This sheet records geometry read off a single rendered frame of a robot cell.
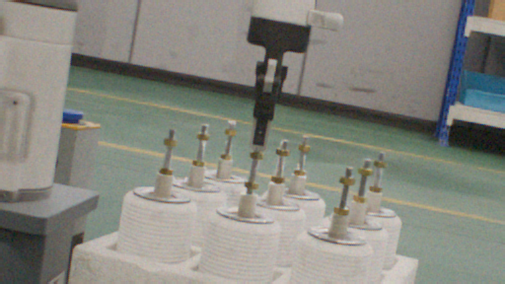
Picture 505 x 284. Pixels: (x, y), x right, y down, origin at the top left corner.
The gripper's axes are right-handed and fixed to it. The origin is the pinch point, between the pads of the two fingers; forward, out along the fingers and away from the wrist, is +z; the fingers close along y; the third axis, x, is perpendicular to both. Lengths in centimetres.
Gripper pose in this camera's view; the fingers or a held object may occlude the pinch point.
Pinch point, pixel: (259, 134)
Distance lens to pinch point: 115.7
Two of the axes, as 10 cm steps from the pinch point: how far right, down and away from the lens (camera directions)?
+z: -1.9, 9.7, 1.5
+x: 9.8, 1.8, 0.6
